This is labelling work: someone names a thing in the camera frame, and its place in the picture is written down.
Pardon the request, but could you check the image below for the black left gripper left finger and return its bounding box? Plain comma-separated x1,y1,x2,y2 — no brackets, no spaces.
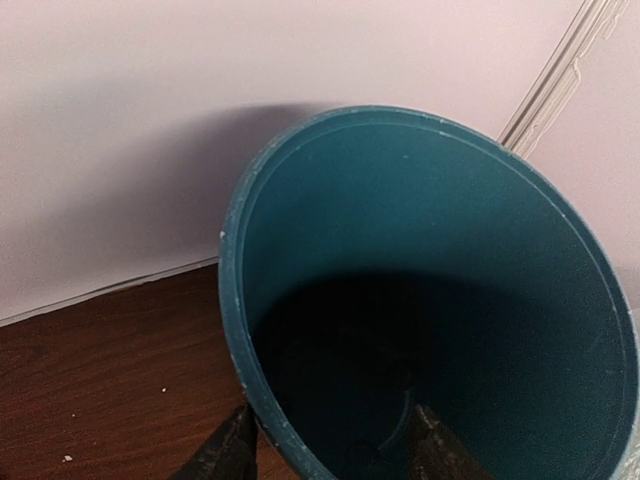
172,403,258,480

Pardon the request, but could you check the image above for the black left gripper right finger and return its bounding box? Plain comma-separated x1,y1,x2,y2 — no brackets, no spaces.
408,404,493,480

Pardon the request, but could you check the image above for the teal plastic trash bin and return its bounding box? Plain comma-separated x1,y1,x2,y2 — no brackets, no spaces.
218,106,639,479

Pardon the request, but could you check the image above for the aluminium corner post right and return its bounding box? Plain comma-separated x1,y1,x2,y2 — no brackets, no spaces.
499,0,629,158

